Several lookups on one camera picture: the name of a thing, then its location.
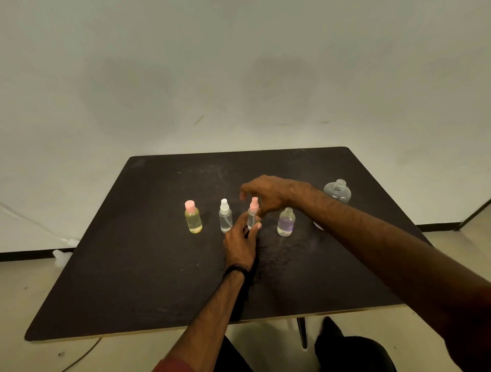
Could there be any yellow bottle with pink cap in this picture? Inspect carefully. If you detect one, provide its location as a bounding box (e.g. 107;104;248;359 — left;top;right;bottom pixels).
184;200;203;234

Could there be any thin black floor cable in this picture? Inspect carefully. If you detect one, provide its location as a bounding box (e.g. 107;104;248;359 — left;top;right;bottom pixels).
61;337;103;372

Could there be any black wristband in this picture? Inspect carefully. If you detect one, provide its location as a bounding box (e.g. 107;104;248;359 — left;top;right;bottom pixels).
223;263;250;280

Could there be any person's right hand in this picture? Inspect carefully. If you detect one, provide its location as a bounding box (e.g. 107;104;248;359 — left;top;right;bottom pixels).
240;175;308;218

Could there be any black table leg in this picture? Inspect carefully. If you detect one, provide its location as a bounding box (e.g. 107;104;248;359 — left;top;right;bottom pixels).
296;317;309;350

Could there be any person's left forearm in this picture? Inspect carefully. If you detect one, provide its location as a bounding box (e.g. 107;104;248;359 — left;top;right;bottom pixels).
163;270;247;372

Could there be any person's right forearm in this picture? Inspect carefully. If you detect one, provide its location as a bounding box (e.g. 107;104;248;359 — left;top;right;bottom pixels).
297;183;491;372

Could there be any open bottle with purple liquid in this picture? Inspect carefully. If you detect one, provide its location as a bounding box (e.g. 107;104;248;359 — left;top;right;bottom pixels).
276;207;296;238

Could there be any person's right leg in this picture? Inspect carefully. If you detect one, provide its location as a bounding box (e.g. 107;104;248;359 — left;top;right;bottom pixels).
314;316;398;372

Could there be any white power adapter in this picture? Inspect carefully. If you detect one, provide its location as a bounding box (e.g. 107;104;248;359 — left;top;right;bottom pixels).
52;249;73;269

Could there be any small pink-capped spray bottle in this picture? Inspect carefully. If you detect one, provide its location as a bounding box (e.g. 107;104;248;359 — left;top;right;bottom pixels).
247;197;260;231

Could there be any person's left hand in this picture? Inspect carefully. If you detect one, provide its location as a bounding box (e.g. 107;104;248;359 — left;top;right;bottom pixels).
223;211;262;271

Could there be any large round clear bottle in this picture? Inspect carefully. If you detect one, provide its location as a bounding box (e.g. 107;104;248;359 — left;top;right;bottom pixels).
313;179;352;231

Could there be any red sleeve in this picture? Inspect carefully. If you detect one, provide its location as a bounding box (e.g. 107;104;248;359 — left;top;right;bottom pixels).
152;356;197;372

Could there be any white cable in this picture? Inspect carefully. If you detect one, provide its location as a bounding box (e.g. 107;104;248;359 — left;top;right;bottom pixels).
0;202;71;243

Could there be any white-capped clear spray bottle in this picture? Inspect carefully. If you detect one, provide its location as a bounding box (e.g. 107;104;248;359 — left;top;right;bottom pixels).
219;199;234;234

